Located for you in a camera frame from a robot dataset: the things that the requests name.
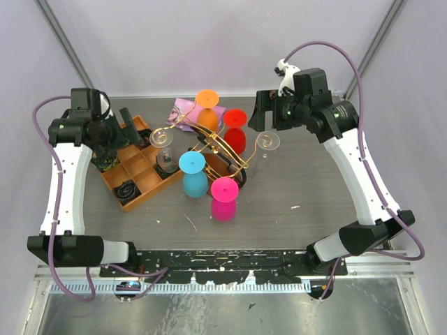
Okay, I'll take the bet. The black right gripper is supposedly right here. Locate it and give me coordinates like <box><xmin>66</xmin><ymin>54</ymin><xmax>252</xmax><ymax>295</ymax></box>
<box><xmin>247</xmin><ymin>89</ymin><xmax>309</xmax><ymax>132</ymax></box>

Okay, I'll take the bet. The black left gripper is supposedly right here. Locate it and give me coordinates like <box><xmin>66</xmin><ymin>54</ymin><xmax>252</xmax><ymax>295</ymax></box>
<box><xmin>94</xmin><ymin>107</ymin><xmax>143</xmax><ymax>158</ymax></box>

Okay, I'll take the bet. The clear tall wine glass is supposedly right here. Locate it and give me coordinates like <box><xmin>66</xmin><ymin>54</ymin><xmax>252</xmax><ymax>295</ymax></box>
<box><xmin>256</xmin><ymin>131</ymin><xmax>281</xmax><ymax>158</ymax></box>

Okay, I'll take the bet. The red wine glass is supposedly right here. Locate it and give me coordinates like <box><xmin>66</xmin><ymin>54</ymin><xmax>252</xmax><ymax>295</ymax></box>
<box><xmin>223</xmin><ymin>109</ymin><xmax>247</xmax><ymax>154</ymax></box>

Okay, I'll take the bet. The wooden compartment tray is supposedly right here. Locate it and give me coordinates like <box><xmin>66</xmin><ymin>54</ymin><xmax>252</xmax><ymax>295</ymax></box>
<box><xmin>91</xmin><ymin>114</ymin><xmax>185</xmax><ymax>212</ymax></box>

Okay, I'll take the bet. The orange wine glass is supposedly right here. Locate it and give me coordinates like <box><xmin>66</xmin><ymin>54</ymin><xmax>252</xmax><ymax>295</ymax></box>
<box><xmin>196</xmin><ymin>89</ymin><xmax>219</xmax><ymax>133</ymax></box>

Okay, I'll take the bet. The gold wire wine glass rack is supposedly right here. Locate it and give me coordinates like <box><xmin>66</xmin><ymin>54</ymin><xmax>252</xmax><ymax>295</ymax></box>
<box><xmin>150</xmin><ymin>107</ymin><xmax>272</xmax><ymax>191</ymax></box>

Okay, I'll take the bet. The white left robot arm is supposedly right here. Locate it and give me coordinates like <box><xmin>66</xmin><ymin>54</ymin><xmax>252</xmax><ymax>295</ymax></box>
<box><xmin>27</xmin><ymin>88</ymin><xmax>144</xmax><ymax>276</ymax></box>

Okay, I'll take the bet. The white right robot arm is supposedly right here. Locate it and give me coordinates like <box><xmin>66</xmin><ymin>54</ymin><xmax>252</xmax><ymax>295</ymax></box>
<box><xmin>248</xmin><ymin>65</ymin><xmax>415</xmax><ymax>275</ymax></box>

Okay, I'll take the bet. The clear wine glass on left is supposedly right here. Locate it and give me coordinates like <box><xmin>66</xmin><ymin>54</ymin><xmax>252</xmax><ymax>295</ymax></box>
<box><xmin>149</xmin><ymin>127</ymin><xmax>179</xmax><ymax>167</ymax></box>

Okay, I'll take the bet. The blue wine glass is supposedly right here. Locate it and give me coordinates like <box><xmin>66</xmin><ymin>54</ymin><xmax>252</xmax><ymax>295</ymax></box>
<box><xmin>179</xmin><ymin>151</ymin><xmax>208</xmax><ymax>198</ymax></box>

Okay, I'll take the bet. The pink wine glass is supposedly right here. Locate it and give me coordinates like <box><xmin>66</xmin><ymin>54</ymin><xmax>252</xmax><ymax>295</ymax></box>
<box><xmin>210</xmin><ymin>177</ymin><xmax>239</xmax><ymax>222</ymax></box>

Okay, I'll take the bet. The dark floral rolled cloth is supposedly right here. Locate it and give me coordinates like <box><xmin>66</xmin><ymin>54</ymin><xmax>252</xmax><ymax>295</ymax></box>
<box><xmin>91</xmin><ymin>147</ymin><xmax>120</xmax><ymax>173</ymax></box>

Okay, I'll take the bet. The dark green rolled cloth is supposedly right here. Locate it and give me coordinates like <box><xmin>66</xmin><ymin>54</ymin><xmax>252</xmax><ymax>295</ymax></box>
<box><xmin>154</xmin><ymin>164</ymin><xmax>179</xmax><ymax>180</ymax></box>

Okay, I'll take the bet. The black orange rolled cloth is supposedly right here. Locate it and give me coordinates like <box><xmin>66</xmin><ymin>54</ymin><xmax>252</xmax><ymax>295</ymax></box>
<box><xmin>113</xmin><ymin>180</ymin><xmax>141</xmax><ymax>204</ymax></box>

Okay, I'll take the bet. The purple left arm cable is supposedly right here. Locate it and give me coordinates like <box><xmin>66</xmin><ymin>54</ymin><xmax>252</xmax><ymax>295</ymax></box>
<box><xmin>31</xmin><ymin>96</ymin><xmax>169</xmax><ymax>303</ymax></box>

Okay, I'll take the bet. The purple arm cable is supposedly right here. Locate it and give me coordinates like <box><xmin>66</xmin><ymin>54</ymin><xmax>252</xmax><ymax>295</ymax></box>
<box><xmin>31</xmin><ymin>96</ymin><xmax>169</xmax><ymax>303</ymax></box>
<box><xmin>283</xmin><ymin>40</ymin><xmax>425</xmax><ymax>301</ymax></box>

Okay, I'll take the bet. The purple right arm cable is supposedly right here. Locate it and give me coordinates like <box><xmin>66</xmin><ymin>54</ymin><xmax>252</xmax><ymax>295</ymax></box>
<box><xmin>283</xmin><ymin>40</ymin><xmax>425</xmax><ymax>301</ymax></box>

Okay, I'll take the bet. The aluminium frame rail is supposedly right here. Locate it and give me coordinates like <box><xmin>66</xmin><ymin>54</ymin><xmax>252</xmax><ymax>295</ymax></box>
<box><xmin>34</xmin><ymin>248</ymin><xmax>416</xmax><ymax>295</ymax></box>

